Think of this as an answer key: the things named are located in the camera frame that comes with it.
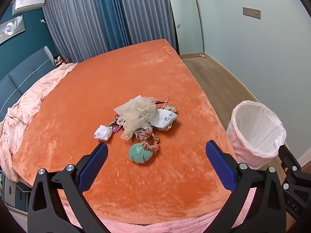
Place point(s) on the white pouch with round logo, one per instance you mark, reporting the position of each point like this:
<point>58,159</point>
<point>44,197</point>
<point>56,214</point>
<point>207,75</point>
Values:
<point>163,120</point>

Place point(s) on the leopard print scrunchie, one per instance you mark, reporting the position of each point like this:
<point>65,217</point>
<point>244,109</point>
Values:
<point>139,133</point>

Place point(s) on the teal curtain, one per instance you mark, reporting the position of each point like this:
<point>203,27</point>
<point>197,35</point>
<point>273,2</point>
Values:
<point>111,12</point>

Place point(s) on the orange plush blanket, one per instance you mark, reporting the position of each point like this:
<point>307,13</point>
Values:
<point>145,72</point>

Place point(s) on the beige mesh net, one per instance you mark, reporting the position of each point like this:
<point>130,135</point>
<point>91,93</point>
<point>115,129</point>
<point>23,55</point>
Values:
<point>136,112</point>

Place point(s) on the pink scrunchie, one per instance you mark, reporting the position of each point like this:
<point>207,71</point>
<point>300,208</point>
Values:
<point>155,146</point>

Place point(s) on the standing floor mirror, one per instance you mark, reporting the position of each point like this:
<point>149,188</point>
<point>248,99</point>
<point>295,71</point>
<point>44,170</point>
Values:
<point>185,21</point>

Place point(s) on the wall hook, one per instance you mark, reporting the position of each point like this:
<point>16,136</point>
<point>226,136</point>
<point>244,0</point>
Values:
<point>43,21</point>

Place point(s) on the grey nightstand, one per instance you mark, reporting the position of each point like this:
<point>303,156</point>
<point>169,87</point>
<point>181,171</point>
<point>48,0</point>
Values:
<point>12,194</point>

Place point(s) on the blue padded headboard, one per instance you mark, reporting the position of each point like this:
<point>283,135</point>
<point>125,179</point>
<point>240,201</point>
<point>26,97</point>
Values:
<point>21,75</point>

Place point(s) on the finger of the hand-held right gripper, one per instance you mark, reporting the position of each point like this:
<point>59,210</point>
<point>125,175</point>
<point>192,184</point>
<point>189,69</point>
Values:
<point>290,160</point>

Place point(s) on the grey curtain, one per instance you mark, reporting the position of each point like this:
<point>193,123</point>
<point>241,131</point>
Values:
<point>73,21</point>
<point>148,12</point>

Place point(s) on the pink floral quilt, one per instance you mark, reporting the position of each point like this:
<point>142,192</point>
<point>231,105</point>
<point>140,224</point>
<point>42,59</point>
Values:
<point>31,99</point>

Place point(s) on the white air conditioner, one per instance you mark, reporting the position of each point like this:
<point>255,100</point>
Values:
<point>28,4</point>

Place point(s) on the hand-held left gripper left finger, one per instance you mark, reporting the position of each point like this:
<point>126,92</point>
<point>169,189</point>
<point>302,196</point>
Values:
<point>93,167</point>

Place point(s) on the white sock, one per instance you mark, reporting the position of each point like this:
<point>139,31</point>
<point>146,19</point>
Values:
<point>102,133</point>

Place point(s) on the framed wall picture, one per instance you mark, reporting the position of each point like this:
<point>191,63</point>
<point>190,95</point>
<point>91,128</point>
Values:
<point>12,29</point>

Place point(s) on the colourful patterned cloth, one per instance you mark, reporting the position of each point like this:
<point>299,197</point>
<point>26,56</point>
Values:
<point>114,126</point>

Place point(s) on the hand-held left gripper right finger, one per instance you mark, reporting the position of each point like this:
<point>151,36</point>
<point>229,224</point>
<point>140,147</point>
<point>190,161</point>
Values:
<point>220,165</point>

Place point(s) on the green powder puff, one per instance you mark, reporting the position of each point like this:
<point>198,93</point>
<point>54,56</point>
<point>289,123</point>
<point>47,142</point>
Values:
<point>140,152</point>

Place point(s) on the wooden cotton swab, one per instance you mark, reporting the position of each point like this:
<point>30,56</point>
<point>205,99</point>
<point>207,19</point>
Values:
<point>165,102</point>

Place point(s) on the white bin with plastic bag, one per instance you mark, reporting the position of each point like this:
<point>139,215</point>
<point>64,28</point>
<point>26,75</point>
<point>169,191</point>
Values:
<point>255,131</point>

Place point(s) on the small doll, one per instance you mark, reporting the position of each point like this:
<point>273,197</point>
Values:
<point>58,61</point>

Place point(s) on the brown wall socket panel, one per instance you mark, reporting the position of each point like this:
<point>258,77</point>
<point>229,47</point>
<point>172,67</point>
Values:
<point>251,13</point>

